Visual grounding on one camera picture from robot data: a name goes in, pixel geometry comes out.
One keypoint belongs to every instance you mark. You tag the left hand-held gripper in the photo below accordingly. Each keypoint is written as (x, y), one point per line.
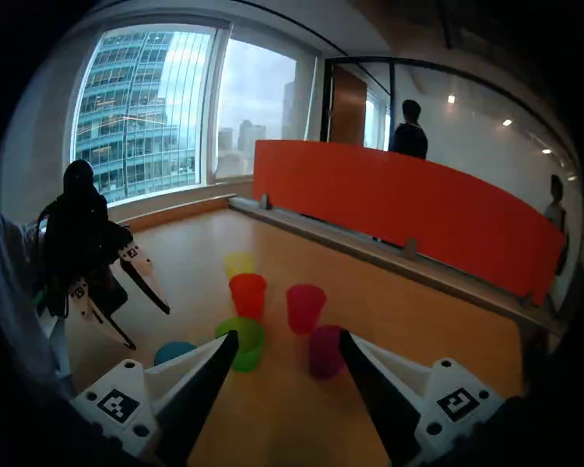
(80, 228)

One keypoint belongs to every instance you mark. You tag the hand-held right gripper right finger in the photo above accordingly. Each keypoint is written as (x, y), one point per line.
(418, 389)

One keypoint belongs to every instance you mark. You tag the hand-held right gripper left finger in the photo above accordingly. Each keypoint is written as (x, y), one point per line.
(141, 389)

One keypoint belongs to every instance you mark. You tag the blue plastic cup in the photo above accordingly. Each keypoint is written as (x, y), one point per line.
(173, 351)

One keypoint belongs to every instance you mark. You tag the purple plastic cup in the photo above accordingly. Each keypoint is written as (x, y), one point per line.
(323, 355)

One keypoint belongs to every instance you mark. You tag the person's body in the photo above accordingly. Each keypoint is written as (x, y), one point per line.
(14, 301)

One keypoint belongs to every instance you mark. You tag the green plastic cup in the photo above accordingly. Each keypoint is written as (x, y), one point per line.
(248, 348)

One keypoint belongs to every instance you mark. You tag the yellow plastic cup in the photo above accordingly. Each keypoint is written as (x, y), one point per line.
(240, 264)

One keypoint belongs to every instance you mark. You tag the orange plastic cup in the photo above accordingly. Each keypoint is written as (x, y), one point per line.
(248, 297)

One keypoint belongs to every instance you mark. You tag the pink plastic cup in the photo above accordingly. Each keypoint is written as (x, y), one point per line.
(304, 306)

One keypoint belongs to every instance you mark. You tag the red desk screen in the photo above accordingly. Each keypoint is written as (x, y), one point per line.
(409, 214)

